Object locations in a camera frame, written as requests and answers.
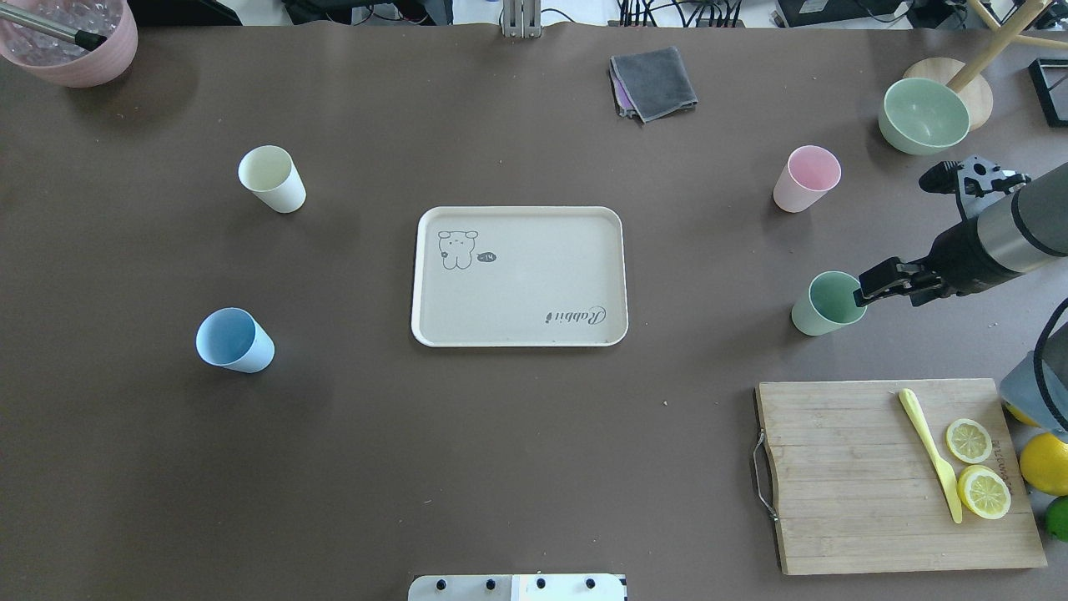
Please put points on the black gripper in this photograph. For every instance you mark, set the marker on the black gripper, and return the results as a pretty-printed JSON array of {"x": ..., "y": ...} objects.
[{"x": 954, "y": 253}]

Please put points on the green cup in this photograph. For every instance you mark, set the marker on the green cup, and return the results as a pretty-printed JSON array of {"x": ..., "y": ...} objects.
[{"x": 828, "y": 304}]

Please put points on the pink cup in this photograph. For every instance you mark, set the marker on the pink cup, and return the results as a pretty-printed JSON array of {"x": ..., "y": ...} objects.
[{"x": 810, "y": 172}]

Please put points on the cream cup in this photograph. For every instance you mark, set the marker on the cream cup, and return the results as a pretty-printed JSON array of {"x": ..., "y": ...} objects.
[{"x": 270, "y": 173}]

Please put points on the blue cup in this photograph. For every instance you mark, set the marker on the blue cup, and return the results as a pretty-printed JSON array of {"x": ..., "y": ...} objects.
[{"x": 231, "y": 338}]

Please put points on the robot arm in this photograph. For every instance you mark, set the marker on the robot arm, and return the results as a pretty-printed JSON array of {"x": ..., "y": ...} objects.
[{"x": 1010, "y": 225}]

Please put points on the cream rabbit tray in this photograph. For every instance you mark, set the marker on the cream rabbit tray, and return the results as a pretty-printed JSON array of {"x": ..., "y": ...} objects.
[{"x": 519, "y": 276}]

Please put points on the yellow plastic knife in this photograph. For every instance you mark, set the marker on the yellow plastic knife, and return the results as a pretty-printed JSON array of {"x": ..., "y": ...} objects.
[{"x": 942, "y": 468}]

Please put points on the green bowl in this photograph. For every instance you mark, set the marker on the green bowl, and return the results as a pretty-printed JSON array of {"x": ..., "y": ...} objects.
[{"x": 919, "y": 116}]

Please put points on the whole lemon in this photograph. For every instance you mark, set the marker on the whole lemon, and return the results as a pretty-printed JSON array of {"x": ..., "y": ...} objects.
[
  {"x": 1020, "y": 416},
  {"x": 1043, "y": 464}
]

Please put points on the wooden cup tree stand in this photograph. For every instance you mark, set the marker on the wooden cup tree stand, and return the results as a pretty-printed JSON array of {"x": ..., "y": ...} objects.
[{"x": 965, "y": 78}]

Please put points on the wooden cutting board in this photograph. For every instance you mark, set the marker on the wooden cutting board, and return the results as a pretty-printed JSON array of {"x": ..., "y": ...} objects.
[{"x": 852, "y": 489}]

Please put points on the green lime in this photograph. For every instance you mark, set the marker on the green lime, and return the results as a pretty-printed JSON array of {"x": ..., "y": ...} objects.
[{"x": 1056, "y": 519}]

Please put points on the grey folded cloth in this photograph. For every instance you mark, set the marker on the grey folded cloth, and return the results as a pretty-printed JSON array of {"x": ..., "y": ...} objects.
[{"x": 651, "y": 85}]

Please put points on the metal black-tipped muddler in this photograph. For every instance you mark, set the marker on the metal black-tipped muddler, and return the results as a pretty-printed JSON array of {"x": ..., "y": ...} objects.
[{"x": 84, "y": 39}]

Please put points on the pink bowl with ice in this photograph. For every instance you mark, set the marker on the pink bowl with ice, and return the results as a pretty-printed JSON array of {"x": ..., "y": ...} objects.
[{"x": 58, "y": 62}]

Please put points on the aluminium frame post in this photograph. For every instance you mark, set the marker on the aluminium frame post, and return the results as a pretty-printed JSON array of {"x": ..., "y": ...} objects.
[{"x": 521, "y": 18}]

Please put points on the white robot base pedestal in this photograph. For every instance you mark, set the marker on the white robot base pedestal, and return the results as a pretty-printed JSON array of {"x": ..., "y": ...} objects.
[{"x": 521, "y": 586}]

